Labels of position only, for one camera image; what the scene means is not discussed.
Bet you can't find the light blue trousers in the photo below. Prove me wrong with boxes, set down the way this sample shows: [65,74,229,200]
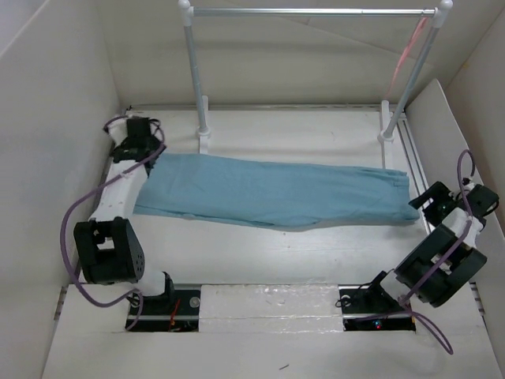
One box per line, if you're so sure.
[134,153,420,229]

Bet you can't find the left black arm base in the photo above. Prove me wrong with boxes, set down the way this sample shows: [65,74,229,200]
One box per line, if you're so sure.
[125,287,201,332]

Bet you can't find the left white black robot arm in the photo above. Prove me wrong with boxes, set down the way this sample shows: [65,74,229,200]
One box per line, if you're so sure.
[73,115,176,313]

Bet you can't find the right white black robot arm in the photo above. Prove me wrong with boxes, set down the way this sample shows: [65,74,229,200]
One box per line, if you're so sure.
[363,178,499,313]

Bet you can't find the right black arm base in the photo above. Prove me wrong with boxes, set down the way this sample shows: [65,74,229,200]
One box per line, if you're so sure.
[335,287,416,332]

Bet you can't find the pink clothes hanger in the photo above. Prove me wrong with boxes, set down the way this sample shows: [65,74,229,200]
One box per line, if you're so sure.
[384,17,428,99]

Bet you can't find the white and silver clothes rack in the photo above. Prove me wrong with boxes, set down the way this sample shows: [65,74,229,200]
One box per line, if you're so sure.
[178,1,453,169]

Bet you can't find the aluminium rail right side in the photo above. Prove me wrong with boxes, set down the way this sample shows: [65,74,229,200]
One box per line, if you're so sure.
[396,116,437,234]

